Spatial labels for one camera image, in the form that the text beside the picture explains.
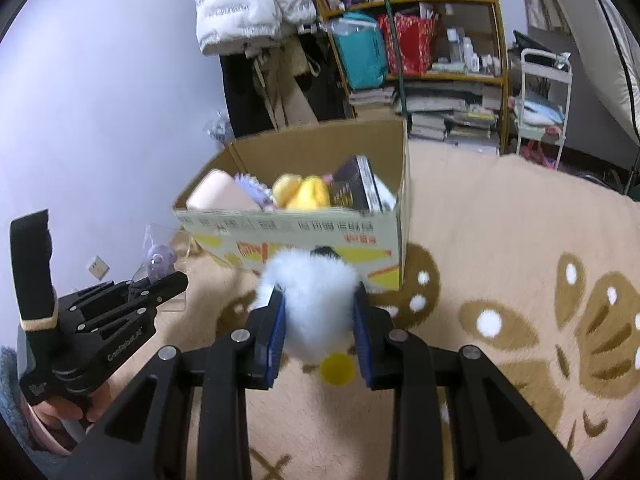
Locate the white fluffy plush toy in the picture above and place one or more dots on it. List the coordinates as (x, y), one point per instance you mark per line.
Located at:
(315, 300)

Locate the black printed box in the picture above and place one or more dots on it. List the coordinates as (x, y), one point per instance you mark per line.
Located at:
(350, 185)

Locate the white upright mattress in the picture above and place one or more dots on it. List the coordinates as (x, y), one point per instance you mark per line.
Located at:
(600, 50)

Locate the white puffer jacket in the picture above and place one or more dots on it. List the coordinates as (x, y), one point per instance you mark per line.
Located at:
(235, 5)

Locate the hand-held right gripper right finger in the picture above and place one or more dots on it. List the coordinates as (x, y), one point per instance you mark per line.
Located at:
(362, 342)

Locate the white-haired plush doll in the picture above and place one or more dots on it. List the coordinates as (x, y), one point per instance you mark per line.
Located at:
(255, 190)

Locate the beige printed blanket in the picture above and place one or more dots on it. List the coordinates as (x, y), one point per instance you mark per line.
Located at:
(500, 240)

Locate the black hanging garment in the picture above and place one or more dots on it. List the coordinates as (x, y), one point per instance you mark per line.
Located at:
(245, 100)

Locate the pile of books and papers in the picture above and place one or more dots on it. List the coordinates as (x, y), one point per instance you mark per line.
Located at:
(450, 115)

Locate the person's left hand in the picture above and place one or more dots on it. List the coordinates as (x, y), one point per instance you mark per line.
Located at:
(60, 412)

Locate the white trolley cart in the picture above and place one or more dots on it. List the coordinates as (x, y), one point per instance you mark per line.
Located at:
(542, 110)

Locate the green pole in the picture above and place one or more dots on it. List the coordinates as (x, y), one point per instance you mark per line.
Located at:
(395, 50)

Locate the yellow dog plush toy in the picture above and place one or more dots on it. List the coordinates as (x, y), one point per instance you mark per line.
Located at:
(305, 192)

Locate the wooden shelf rack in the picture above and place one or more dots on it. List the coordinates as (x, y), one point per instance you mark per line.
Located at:
(497, 40)

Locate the stack of worn books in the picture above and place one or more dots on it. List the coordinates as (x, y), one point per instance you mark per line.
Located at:
(370, 96)

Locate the beige hanging garment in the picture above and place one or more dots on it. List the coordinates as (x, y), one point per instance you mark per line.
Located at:
(290, 90)

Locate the pink sponge block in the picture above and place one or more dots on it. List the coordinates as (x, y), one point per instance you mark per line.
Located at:
(220, 192)

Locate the clear packet with purple charm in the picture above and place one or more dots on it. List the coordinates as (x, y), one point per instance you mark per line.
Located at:
(160, 260)

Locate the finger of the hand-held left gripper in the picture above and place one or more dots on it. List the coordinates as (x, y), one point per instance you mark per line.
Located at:
(165, 287)
(95, 294)

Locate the group of cosmetic bottles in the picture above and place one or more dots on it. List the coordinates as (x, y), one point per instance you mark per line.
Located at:
(472, 57)

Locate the printed cardboard box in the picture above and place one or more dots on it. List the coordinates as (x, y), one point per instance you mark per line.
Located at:
(225, 226)

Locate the teal bag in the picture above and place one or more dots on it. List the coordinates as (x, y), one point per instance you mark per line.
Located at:
(360, 55)

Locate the colourful packets on floor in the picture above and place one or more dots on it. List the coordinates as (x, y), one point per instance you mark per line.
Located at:
(220, 130)

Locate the small beige box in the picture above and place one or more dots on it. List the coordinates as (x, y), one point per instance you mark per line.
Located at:
(98, 267)

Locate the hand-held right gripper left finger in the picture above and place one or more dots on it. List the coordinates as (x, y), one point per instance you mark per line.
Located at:
(272, 342)

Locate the person's left forearm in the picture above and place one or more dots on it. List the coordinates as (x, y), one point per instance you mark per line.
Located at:
(12, 400)

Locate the red patterned bag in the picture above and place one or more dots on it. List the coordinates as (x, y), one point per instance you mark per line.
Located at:
(412, 45)

